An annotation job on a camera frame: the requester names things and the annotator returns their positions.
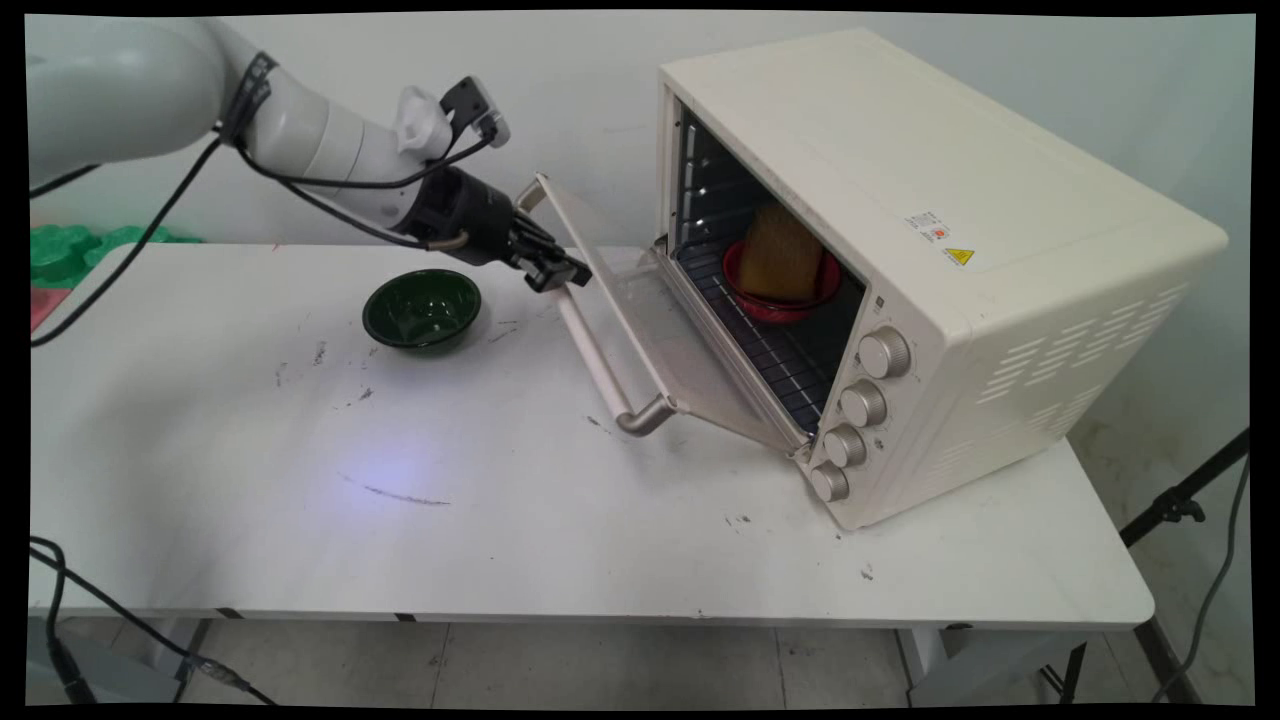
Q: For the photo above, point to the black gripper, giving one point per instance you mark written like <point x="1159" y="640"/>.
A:
<point x="465" y="215"/>

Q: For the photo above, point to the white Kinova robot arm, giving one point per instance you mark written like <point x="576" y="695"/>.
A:
<point x="130" y="85"/>

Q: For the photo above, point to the dark green bowl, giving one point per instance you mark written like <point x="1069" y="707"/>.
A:
<point x="421" y="310"/>

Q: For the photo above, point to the yellow bread slice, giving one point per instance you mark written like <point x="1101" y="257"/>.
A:
<point x="780" y="255"/>

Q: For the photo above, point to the red bowl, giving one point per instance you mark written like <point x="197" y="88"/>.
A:
<point x="780" y="305"/>

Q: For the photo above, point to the metal oven rack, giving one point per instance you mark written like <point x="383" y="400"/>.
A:
<point x="770" y="350"/>

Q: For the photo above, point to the silver oven knob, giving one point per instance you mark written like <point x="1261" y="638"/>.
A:
<point x="863" y="404"/>
<point x="845" y="446"/>
<point x="885" y="352"/>
<point x="829" y="482"/>

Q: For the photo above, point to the white label sticker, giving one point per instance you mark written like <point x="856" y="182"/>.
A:
<point x="927" y="225"/>

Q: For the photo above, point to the yellow warning sticker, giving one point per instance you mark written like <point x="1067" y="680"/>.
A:
<point x="958" y="257"/>

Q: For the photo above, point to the cream toaster oven body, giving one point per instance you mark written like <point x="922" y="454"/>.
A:
<point x="1000" y="250"/>

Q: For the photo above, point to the green plastic blocks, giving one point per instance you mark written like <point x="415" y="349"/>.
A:
<point x="60" y="255"/>

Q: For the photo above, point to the pink foam mat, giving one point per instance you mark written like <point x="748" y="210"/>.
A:
<point x="45" y="305"/>

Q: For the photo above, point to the grey table leg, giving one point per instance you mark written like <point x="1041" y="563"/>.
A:
<point x="935" y="665"/>
<point x="185" y="650"/>

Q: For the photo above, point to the black tripod stand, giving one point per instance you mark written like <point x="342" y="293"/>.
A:
<point x="1165" y="505"/>

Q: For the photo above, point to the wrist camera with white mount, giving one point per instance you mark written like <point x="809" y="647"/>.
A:
<point x="425" y="120"/>

